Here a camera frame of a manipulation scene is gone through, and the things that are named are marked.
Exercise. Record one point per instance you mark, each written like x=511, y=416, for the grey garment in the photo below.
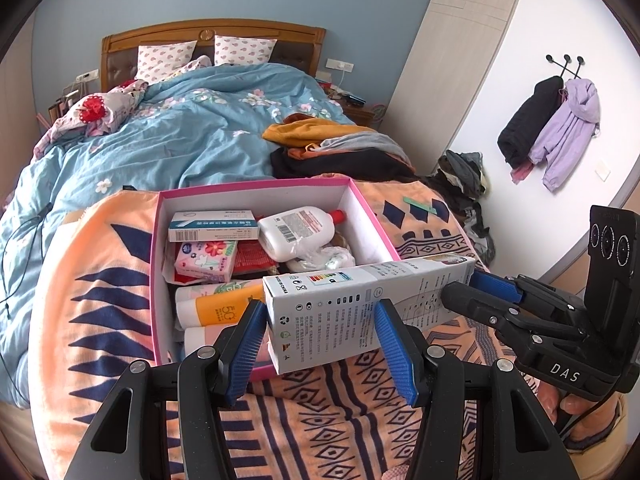
x=370, y=147

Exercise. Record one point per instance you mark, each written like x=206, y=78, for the pink tube white cap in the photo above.
x=205, y=340

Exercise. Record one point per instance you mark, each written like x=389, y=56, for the pile of clothes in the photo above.
x=465, y=185

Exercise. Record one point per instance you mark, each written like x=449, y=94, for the white lotion bottle red cap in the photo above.
x=295, y=227

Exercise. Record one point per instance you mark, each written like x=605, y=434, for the purple hanging jacket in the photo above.
x=570, y=135

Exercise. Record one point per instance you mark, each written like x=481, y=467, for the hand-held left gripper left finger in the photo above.
x=245, y=355

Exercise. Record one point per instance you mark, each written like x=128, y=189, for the pink floral tissue packet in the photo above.
x=205, y=260

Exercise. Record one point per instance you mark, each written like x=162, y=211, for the white red floral quilt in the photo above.
x=95, y=110

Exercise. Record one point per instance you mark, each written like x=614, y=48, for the white pink-dotted pillow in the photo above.
x=245, y=50
x=165, y=60

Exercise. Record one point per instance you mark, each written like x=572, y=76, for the long white box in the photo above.
x=340, y=305

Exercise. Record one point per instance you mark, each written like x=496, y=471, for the white teal medicine box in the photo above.
x=215, y=225

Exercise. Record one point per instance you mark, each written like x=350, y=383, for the white wall socket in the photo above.
x=340, y=65
x=86, y=76

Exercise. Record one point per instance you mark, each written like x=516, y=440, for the black coat hooks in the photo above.
x=566, y=62

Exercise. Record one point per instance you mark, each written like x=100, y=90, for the person's right hand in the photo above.
x=580, y=410

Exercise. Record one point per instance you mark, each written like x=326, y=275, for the dark bedside table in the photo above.
x=357, y=107

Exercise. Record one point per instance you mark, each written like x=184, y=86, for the orange patterned blanket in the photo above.
x=90, y=310

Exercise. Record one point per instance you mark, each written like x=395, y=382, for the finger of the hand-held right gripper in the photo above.
x=475, y=305
x=495, y=287

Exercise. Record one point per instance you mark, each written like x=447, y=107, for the white wall switch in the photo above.
x=603, y=170

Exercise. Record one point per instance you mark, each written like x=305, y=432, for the light wood wardrobe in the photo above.
x=450, y=60

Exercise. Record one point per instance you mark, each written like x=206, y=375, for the yellow garment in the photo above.
x=310, y=130

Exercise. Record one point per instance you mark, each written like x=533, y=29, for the pink hanging garment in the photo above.
x=521, y=174

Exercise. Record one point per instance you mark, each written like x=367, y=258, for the blue floral duvet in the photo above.
x=200, y=130

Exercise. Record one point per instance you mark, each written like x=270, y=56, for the wooden bed headboard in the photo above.
x=165, y=32

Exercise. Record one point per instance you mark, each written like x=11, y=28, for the pink cardboard box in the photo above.
x=370, y=230

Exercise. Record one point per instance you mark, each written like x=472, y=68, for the crumpled white plastic bag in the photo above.
x=330, y=259

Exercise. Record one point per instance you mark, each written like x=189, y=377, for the black garment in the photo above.
x=340, y=165

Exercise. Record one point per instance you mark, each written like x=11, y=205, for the orange sunscreen tube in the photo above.
x=220, y=310

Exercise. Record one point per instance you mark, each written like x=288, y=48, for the cluttered bedside table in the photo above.
x=65, y=102

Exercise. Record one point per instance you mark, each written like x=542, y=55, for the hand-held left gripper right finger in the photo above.
x=395, y=355

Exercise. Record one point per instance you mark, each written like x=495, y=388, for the red packet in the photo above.
x=252, y=257

